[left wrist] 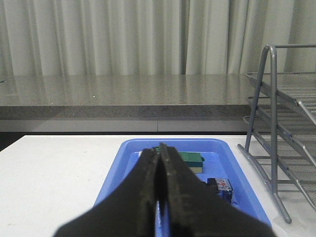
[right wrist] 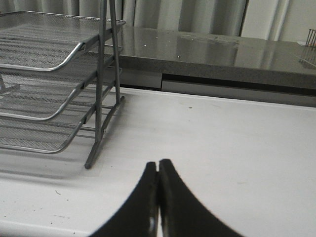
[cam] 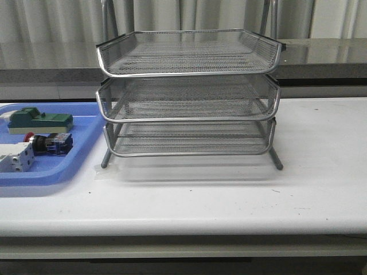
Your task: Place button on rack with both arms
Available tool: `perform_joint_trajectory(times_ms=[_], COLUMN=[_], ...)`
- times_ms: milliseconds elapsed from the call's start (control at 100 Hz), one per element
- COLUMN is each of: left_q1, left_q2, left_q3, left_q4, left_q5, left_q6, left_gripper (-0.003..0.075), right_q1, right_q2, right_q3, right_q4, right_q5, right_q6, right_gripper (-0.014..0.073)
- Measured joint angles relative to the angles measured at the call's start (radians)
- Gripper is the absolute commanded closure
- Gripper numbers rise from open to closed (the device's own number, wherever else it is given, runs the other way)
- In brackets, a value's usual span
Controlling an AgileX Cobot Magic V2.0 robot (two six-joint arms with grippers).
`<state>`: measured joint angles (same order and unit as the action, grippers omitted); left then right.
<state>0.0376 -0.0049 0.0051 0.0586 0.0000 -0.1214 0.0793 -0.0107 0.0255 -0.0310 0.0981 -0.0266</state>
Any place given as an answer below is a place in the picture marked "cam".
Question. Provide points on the red emergency push button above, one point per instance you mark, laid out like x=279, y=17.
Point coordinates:
x=54, y=143

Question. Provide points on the blue plastic tray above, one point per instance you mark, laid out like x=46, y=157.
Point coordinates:
x=51, y=169

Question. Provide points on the white circuit breaker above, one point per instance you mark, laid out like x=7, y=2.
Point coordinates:
x=17, y=157

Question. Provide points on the grey stone counter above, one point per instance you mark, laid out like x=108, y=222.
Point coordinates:
x=69, y=71

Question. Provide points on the silver wire rack frame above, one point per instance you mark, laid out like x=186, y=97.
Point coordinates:
x=108, y=14

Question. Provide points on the green and beige switch block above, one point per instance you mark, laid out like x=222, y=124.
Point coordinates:
x=30, y=119

